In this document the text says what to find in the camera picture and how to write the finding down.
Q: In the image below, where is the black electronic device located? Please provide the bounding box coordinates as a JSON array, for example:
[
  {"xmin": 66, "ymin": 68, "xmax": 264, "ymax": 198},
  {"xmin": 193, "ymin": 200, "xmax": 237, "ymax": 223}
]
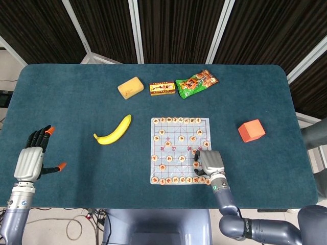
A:
[{"xmin": 0, "ymin": 90, "xmax": 13, "ymax": 108}]

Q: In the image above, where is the teal felt table cloth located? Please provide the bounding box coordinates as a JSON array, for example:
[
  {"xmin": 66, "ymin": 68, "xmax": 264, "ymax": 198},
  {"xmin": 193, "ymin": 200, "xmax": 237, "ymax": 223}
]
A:
[{"xmin": 0, "ymin": 63, "xmax": 319, "ymax": 210}]

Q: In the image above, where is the white floor cable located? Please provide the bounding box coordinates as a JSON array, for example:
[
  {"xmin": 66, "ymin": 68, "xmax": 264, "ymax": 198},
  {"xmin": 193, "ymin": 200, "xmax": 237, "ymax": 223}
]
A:
[{"xmin": 25, "ymin": 214, "xmax": 98, "ymax": 240}]

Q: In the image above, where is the grey robot torso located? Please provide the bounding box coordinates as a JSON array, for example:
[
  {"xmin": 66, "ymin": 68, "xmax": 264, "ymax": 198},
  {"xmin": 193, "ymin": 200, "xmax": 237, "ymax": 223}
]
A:
[{"xmin": 101, "ymin": 208, "xmax": 213, "ymax": 245}]

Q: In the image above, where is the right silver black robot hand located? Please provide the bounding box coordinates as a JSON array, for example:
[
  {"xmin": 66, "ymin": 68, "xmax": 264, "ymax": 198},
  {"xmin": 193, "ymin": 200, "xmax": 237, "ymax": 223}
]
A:
[{"xmin": 193, "ymin": 150, "xmax": 226, "ymax": 178}]

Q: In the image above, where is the yellow red cardboard box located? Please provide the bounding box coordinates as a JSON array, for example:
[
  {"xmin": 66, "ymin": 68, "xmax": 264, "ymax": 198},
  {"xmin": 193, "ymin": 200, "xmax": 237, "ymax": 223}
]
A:
[{"xmin": 149, "ymin": 82, "xmax": 177, "ymax": 96}]

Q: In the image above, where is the green orange snack bag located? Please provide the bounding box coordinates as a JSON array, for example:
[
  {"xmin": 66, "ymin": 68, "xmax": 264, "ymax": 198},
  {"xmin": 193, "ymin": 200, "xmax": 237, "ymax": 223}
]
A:
[{"xmin": 175, "ymin": 69, "xmax": 220, "ymax": 100}]

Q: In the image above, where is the white plastic chess board sheet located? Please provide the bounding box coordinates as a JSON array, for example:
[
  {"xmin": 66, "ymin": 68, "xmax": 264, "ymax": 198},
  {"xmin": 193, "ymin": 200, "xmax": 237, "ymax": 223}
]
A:
[{"xmin": 150, "ymin": 117, "xmax": 212, "ymax": 185}]

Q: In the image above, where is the orange foam cube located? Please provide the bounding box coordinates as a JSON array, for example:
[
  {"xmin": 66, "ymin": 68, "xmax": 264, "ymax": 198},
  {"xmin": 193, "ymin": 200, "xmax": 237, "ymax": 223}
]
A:
[{"xmin": 238, "ymin": 118, "xmax": 266, "ymax": 143}]

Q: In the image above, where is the black floor cable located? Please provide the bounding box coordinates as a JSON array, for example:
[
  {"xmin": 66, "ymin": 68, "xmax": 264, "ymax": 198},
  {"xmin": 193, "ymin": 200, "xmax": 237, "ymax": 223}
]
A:
[{"xmin": 86, "ymin": 208, "xmax": 113, "ymax": 245}]

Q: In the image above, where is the dark slatted partition panel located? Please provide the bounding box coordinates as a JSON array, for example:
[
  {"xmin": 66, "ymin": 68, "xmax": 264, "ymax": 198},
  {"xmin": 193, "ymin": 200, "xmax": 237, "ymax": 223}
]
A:
[
  {"xmin": 208, "ymin": 0, "xmax": 327, "ymax": 75},
  {"xmin": 287, "ymin": 40, "xmax": 327, "ymax": 119},
  {"xmin": 132, "ymin": 0, "xmax": 235, "ymax": 64},
  {"xmin": 62, "ymin": 0, "xmax": 143, "ymax": 64},
  {"xmin": 0, "ymin": 0, "xmax": 90, "ymax": 64}
]

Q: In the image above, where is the yellow sponge block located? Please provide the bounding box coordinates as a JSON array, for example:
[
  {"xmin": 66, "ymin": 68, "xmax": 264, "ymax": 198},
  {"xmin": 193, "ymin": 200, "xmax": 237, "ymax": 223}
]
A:
[{"xmin": 117, "ymin": 76, "xmax": 145, "ymax": 100}]

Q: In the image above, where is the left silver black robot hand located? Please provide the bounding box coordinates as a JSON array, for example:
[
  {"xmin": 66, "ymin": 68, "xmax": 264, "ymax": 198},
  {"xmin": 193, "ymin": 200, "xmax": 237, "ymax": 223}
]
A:
[{"xmin": 13, "ymin": 125, "xmax": 67, "ymax": 182}]

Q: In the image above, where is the yellow banana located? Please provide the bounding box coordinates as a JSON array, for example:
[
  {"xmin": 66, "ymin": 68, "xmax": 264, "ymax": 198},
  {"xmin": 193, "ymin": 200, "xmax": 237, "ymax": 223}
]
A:
[{"xmin": 93, "ymin": 114, "xmax": 132, "ymax": 145}]

